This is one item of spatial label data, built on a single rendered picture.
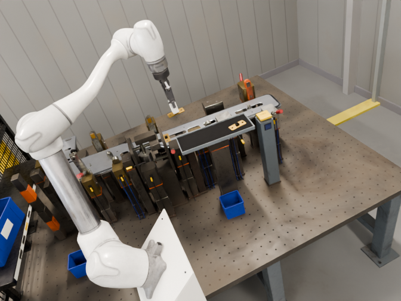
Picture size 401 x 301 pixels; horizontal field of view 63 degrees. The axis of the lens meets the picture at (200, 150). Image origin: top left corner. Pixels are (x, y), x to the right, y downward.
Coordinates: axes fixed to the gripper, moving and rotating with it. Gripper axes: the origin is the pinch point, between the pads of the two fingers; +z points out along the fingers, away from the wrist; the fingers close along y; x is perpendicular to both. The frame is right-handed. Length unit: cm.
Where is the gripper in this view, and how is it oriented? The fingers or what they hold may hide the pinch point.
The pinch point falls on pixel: (173, 106)
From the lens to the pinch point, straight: 160.7
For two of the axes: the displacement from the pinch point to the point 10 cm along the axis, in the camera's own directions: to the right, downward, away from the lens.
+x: 9.0, -4.2, 1.2
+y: 3.5, 5.3, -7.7
